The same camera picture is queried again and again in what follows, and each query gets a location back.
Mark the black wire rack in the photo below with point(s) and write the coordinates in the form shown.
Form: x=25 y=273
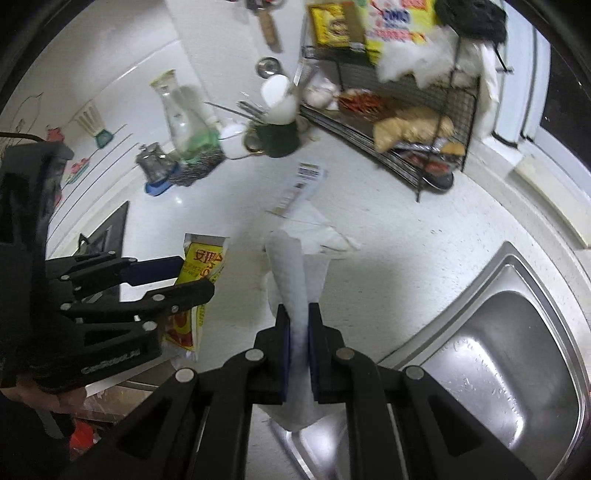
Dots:
x=361 y=100

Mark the small steel teapot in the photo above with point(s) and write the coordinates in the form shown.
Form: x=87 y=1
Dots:
x=156 y=165

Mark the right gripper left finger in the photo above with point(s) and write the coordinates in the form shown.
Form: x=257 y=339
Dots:
x=257 y=375

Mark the kitchen wall sticker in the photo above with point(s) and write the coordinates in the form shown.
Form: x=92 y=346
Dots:
x=92 y=134

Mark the blue saucer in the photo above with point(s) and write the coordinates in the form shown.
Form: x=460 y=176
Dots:
x=157 y=188

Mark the black gas stove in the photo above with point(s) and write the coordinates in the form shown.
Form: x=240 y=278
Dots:
x=107 y=237

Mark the orange handled scissors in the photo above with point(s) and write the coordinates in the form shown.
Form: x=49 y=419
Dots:
x=261 y=10

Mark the yellow OMO detergent bottle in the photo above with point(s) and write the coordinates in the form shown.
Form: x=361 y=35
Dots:
x=396 y=21

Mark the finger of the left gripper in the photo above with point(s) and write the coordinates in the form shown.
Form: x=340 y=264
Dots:
x=92 y=273
x=153 y=306

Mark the dark woven coaster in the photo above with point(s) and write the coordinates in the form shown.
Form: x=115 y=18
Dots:
x=192 y=170

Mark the ginger root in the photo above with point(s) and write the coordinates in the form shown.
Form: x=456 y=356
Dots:
x=418 y=124

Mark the white shampoo sachet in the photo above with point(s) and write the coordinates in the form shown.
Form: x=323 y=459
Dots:
x=307 y=178

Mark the dark green enamel mug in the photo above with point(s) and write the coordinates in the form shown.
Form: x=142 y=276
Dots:
x=276 y=141

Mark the white tissue paper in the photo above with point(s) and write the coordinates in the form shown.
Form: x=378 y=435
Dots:
x=299 y=250

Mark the black plastic bag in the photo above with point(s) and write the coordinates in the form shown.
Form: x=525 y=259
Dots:
x=480 y=20

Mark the glass carafe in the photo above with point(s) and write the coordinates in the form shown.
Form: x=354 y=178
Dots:
x=191 y=136

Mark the yellow red sauce packet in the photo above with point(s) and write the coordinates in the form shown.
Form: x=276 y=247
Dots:
x=204 y=260

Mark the white lidded jar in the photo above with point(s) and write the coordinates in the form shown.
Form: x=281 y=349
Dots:
x=232 y=140

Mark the stainless steel sink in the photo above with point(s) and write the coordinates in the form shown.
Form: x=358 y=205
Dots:
x=504 y=350

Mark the yellow label oil bottle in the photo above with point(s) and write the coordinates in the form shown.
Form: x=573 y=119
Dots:
x=337 y=25

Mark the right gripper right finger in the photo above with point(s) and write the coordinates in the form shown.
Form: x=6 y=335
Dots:
x=340 y=374

